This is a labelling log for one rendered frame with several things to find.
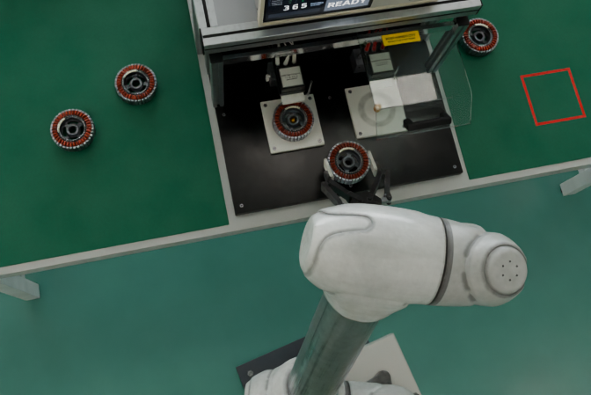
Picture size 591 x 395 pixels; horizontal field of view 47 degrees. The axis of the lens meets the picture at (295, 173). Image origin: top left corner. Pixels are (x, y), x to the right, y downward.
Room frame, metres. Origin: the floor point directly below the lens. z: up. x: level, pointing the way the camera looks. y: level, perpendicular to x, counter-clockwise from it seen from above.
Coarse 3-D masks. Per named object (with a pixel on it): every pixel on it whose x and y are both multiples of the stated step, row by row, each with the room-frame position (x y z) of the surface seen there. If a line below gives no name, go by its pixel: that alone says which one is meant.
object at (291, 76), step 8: (296, 56) 0.80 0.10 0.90; (280, 64) 0.76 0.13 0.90; (288, 64) 0.77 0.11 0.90; (296, 64) 0.77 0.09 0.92; (280, 72) 0.73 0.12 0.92; (288, 72) 0.74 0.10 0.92; (296, 72) 0.75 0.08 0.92; (280, 80) 0.71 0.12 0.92; (288, 80) 0.72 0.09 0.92; (296, 80) 0.72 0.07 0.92; (280, 88) 0.70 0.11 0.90; (288, 88) 0.70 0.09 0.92; (296, 88) 0.71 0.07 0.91; (304, 88) 0.72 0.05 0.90; (288, 96) 0.69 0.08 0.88; (296, 96) 0.70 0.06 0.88
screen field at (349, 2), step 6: (330, 0) 0.81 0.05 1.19; (336, 0) 0.82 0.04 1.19; (342, 0) 0.83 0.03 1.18; (348, 0) 0.84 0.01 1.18; (354, 0) 0.84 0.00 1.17; (360, 0) 0.85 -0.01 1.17; (366, 0) 0.86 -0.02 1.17; (330, 6) 0.81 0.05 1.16; (336, 6) 0.82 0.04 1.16; (342, 6) 0.83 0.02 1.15; (348, 6) 0.84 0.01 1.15; (354, 6) 0.85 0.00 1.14
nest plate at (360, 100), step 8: (352, 88) 0.82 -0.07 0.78; (360, 88) 0.83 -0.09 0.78; (368, 88) 0.84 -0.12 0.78; (352, 96) 0.80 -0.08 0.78; (360, 96) 0.81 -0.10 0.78; (368, 96) 0.81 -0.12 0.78; (352, 104) 0.77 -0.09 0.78; (360, 104) 0.78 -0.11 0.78; (368, 104) 0.79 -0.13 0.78; (352, 112) 0.75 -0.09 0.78; (360, 112) 0.76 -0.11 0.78; (368, 112) 0.77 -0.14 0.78; (352, 120) 0.73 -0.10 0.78; (360, 120) 0.74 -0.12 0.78; (368, 120) 0.75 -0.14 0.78; (360, 128) 0.71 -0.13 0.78; (368, 128) 0.72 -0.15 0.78; (360, 136) 0.69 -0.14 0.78; (368, 136) 0.70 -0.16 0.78
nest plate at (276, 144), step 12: (312, 96) 0.76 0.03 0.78; (264, 108) 0.68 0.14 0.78; (312, 108) 0.72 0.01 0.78; (264, 120) 0.64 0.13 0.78; (300, 120) 0.68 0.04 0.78; (312, 132) 0.66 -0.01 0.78; (276, 144) 0.59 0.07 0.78; (288, 144) 0.60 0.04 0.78; (300, 144) 0.61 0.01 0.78; (312, 144) 0.62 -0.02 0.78; (324, 144) 0.64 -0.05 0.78
